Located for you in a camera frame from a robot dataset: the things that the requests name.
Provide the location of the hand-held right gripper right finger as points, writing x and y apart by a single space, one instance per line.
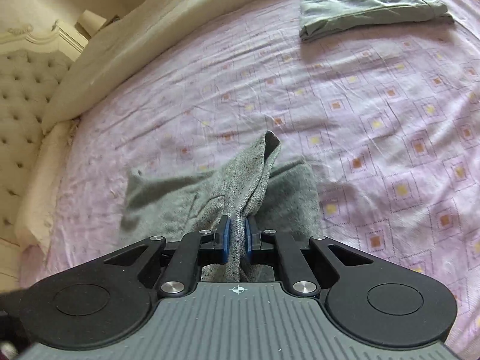
248 240

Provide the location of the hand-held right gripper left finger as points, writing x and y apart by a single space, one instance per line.
224 240

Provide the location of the grey speckled pants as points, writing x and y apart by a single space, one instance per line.
210 195

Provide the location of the folded grey pants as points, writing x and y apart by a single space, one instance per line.
367 3

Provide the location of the pink patterned bed sheet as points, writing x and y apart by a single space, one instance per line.
356 112

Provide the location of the cream pillow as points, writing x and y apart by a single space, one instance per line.
41 195

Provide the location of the cream duvet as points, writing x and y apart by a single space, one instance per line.
157 41

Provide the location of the cream tufted headboard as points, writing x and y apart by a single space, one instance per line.
22 93

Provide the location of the cream lamp shade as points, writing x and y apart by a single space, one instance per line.
93 22

